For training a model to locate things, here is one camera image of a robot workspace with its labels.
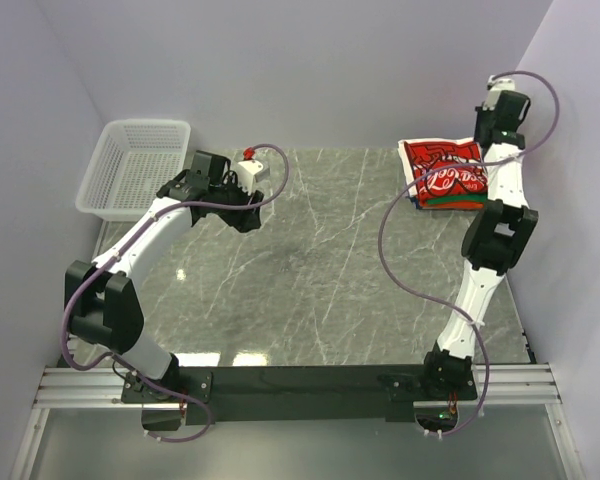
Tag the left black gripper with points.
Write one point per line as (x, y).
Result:
(244, 219)

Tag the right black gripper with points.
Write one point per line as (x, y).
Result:
(480, 114)

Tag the white t shirt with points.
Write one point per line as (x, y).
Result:
(442, 167)

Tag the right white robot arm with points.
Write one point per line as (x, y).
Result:
(492, 245)

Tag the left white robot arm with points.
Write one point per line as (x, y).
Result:
(102, 306)

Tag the green folded t shirt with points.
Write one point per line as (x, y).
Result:
(456, 198)

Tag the orange folded t shirt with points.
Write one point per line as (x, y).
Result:
(459, 206)

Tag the white plastic basket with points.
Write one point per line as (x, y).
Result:
(132, 159)

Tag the black base beam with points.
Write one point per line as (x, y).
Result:
(290, 393)

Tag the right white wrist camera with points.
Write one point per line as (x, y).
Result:
(494, 88)

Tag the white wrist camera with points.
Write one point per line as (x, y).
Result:
(250, 171)
(494, 88)

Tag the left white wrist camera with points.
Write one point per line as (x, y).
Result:
(250, 171)

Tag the aluminium frame rail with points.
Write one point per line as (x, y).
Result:
(63, 388)

